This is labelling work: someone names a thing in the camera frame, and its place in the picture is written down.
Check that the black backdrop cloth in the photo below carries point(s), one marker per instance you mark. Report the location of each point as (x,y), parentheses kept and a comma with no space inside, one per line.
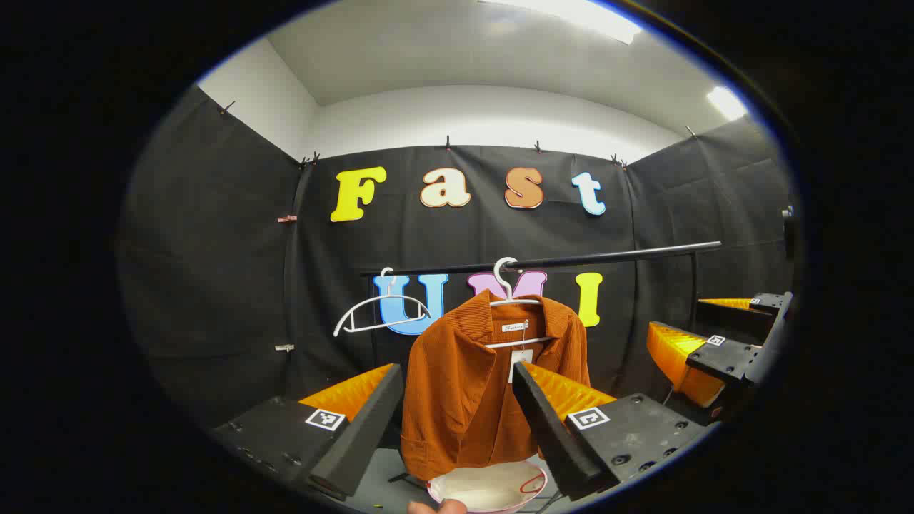
(214,250)

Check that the large white plastic hanger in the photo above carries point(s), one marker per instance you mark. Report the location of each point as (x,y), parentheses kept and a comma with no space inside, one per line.
(505,285)

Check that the small white plastic hanger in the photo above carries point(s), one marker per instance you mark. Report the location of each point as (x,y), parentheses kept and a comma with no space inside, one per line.
(389,297)

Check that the small ceiling light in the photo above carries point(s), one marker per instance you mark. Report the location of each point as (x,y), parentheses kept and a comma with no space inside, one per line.
(727,102)

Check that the black clothes rack rail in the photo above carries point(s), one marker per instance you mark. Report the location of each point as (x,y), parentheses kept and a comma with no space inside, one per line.
(607,257)

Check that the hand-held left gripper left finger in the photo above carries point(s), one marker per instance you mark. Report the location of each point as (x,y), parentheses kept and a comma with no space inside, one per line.
(364,428)

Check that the white laundry hamper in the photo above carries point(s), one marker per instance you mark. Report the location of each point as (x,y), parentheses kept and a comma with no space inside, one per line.
(485,489)

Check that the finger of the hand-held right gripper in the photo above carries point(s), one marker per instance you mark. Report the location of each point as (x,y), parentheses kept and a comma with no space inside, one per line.
(735,321)
(721,360)

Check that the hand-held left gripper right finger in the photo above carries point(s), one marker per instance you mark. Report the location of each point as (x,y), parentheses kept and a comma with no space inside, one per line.
(550,435)

